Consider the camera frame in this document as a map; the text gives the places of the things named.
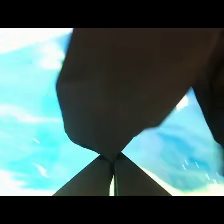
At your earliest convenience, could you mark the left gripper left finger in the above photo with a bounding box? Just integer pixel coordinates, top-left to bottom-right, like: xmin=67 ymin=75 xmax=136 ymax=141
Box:
xmin=53 ymin=154 xmax=114 ymax=197

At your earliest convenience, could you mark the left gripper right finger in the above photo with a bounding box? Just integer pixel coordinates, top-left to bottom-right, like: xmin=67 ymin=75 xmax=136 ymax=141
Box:
xmin=113 ymin=152 xmax=172 ymax=197

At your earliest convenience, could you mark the dark brown garment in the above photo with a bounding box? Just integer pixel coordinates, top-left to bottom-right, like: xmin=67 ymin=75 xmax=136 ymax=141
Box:
xmin=55 ymin=28 xmax=224 ymax=158

